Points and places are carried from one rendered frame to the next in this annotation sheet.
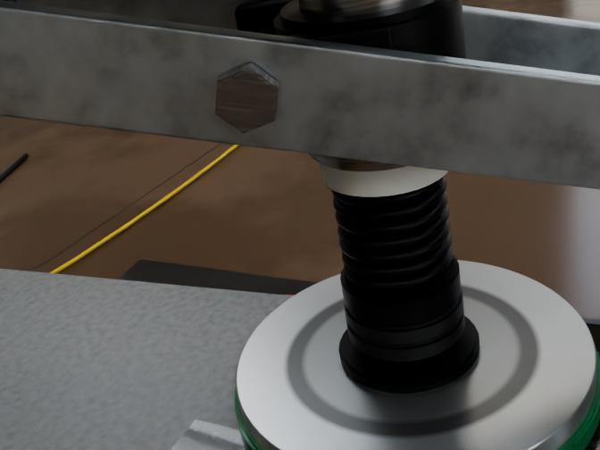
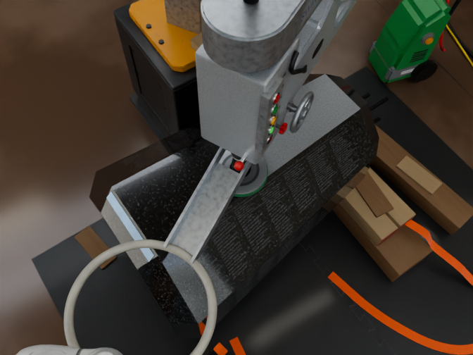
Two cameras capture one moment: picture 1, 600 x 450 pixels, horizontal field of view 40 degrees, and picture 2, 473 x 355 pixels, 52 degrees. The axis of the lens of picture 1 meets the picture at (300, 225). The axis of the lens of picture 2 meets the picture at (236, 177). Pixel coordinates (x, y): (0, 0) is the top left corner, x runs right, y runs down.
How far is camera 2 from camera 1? 1.79 m
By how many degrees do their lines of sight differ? 75
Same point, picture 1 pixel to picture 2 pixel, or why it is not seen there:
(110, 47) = not seen: hidden behind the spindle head
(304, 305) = (262, 163)
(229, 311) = (279, 160)
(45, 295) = (309, 136)
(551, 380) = not seen: hidden behind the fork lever
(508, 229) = not seen: outside the picture
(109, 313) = (293, 144)
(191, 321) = (280, 153)
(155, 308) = (289, 150)
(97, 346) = (284, 139)
